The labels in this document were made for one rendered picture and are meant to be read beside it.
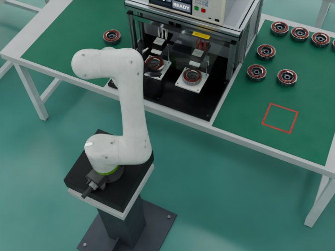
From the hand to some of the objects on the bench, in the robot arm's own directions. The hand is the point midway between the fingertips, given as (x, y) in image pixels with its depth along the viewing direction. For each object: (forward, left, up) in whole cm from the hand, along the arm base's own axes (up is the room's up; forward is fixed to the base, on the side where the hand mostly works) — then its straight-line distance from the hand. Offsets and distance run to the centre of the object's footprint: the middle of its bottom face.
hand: (153, 59), depth 236 cm
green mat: (+40, -68, -15) cm, 80 cm away
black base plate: (+5, -10, -13) cm, 17 cm away
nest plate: (+6, -22, -11) cm, 25 cm away
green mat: (+12, +58, -12) cm, 60 cm away
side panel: (+50, -33, -15) cm, 62 cm away
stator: (+1, +2, -9) cm, 9 cm away
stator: (+40, -65, -15) cm, 78 cm away
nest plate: (+1, +2, -10) cm, 10 cm away
